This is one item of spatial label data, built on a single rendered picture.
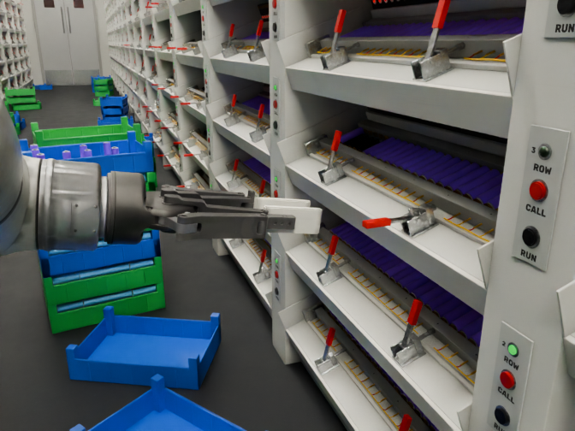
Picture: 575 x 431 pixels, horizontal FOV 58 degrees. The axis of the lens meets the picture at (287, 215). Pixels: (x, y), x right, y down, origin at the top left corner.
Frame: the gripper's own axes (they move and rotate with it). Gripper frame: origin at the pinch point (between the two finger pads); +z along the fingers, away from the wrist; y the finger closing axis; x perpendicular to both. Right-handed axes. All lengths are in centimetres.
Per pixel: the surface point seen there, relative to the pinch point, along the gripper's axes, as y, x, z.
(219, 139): -115, -8, 20
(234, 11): -114, 32, 20
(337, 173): -25.5, 0.7, 18.8
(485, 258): 16.1, 1.1, 15.0
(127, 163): -82, -12, -12
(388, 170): -14.6, 3.8, 21.9
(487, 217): 8.6, 3.3, 21.2
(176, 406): -35, -51, -3
